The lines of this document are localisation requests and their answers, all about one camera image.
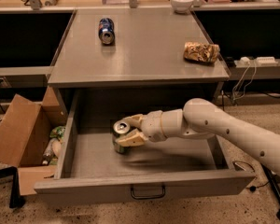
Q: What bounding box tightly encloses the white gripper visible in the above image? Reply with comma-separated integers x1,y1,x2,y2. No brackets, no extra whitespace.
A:
116,110,166,147

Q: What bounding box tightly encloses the green soda can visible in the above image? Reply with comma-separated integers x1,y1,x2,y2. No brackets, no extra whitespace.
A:
112,120,131,154

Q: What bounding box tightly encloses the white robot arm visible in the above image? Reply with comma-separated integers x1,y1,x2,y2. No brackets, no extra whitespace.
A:
113,98,280,176

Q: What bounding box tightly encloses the open grey top drawer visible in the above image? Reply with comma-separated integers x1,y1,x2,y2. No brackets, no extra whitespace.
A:
35,90,255,206

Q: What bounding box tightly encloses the grey cabinet with top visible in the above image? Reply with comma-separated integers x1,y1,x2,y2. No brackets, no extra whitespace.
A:
47,7,231,110

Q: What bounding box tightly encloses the blue soda can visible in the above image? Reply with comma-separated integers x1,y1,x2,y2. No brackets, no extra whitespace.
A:
98,18,115,45

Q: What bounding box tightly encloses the green bag in box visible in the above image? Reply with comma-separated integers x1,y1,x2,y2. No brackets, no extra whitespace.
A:
49,126,65,140

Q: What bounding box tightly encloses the plastic bottle in box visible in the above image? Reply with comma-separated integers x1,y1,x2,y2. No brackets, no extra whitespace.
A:
42,138,58,165

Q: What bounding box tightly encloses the brown snack bag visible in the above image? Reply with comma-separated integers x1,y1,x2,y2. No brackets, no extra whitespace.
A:
184,42,219,63

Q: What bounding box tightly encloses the brown cardboard box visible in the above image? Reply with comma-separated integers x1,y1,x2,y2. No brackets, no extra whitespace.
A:
0,87,67,196

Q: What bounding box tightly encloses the white power strip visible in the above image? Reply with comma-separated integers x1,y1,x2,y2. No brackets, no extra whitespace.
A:
235,57,278,67

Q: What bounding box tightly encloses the white bowl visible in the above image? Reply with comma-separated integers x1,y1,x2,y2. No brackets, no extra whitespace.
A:
170,0,194,13

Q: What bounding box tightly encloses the black stand leg left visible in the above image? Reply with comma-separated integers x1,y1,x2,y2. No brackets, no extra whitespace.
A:
0,167,25,208

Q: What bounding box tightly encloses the black stand leg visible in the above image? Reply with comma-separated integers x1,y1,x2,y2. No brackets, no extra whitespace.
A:
0,167,25,208
262,166,280,220

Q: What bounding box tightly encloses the black stand leg right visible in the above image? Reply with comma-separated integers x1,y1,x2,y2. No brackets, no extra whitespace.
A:
262,166,280,220

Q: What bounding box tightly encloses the black drawer handle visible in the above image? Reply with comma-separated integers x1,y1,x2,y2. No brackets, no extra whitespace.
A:
130,186,166,201

